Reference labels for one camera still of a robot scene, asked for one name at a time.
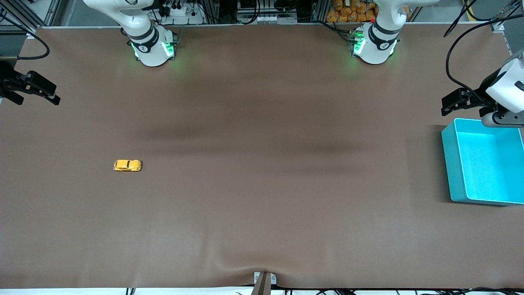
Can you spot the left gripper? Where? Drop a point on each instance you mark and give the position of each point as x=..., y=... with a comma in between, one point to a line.
x=479, y=95

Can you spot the yellow beetle toy car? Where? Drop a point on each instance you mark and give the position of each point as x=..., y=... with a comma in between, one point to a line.
x=127, y=165

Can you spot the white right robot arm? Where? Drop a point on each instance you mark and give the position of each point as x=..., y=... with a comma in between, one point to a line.
x=151, y=45

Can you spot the teal plastic bin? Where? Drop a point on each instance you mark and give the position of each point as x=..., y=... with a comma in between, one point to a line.
x=483, y=164

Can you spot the silver table edge strip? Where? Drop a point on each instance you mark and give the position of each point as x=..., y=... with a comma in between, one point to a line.
x=507, y=41

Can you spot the orange packets pile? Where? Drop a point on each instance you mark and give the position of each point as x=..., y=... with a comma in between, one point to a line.
x=352, y=12

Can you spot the white power strip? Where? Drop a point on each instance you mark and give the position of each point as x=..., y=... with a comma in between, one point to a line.
x=180, y=14

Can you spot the brown table mat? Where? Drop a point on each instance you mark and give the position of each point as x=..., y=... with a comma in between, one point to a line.
x=262, y=164

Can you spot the white connector block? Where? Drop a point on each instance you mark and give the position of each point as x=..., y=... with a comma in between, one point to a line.
x=268, y=18

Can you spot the silver frame corner bracket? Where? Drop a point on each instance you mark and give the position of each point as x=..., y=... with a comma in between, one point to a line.
x=498, y=26

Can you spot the grey table clamp bracket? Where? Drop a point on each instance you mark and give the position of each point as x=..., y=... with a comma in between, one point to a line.
x=264, y=282

